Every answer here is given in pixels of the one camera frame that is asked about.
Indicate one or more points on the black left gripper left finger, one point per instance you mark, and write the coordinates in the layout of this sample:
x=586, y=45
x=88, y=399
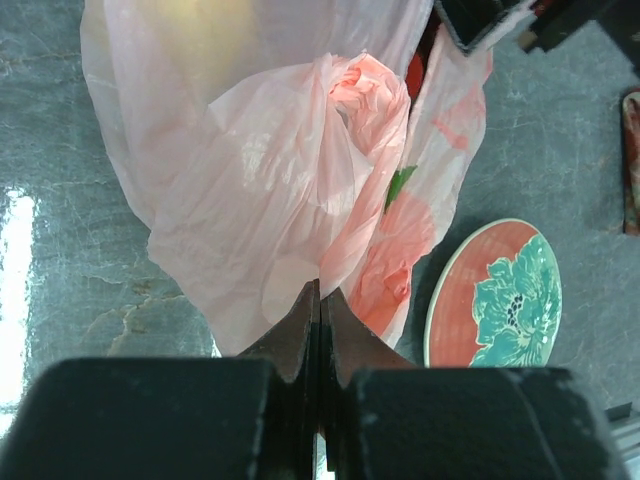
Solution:
x=251, y=416

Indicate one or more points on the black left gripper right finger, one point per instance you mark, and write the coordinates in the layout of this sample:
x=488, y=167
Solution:
x=389, y=419

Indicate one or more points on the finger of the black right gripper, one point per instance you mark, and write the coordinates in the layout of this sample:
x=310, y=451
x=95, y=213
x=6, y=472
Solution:
x=480, y=24

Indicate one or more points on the pink plastic bag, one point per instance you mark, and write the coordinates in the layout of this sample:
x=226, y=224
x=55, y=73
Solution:
x=313, y=163

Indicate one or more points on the red fake cherry bunch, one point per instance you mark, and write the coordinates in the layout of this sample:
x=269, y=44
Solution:
x=417, y=68

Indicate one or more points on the yellow fake mango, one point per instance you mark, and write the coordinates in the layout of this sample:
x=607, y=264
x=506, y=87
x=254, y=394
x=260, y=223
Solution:
x=207, y=37

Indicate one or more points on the red plaid folded cloth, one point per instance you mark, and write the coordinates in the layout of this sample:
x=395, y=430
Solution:
x=630, y=135

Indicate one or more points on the red and teal floral plate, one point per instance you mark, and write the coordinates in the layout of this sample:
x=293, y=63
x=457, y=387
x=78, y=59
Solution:
x=498, y=301

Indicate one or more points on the aluminium frame rail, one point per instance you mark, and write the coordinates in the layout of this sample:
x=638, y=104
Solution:
x=624, y=423

